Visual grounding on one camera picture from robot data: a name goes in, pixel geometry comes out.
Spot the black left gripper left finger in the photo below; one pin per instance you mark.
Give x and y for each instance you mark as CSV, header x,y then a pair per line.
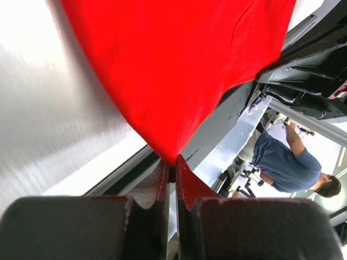
x,y
133,226

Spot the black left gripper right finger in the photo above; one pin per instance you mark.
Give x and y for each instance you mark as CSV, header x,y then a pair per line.
x,y
214,227

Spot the red t shirt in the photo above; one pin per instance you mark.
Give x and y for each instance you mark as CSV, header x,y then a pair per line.
x,y
166,64

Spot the person in blue shirt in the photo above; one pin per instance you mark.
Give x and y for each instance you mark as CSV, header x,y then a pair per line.
x,y
289,168

